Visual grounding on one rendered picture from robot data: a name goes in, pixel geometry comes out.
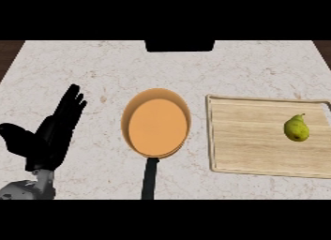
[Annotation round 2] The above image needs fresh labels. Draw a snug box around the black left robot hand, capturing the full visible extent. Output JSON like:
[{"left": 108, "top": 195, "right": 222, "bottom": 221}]
[{"left": 0, "top": 83, "right": 89, "bottom": 173}]

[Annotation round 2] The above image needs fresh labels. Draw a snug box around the pale wooden tray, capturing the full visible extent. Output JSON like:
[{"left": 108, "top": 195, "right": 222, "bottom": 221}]
[{"left": 206, "top": 94, "right": 331, "bottom": 181}]

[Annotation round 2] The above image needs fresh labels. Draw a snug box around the green pear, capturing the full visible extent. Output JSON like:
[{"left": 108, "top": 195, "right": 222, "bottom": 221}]
[{"left": 283, "top": 112, "right": 311, "bottom": 143}]

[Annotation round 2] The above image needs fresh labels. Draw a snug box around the black appliance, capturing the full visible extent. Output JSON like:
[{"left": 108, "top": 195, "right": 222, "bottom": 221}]
[{"left": 144, "top": 39, "right": 216, "bottom": 53}]

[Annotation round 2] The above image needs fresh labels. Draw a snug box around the orange pan with black handle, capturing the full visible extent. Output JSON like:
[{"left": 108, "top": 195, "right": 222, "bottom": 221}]
[{"left": 120, "top": 87, "right": 193, "bottom": 201}]

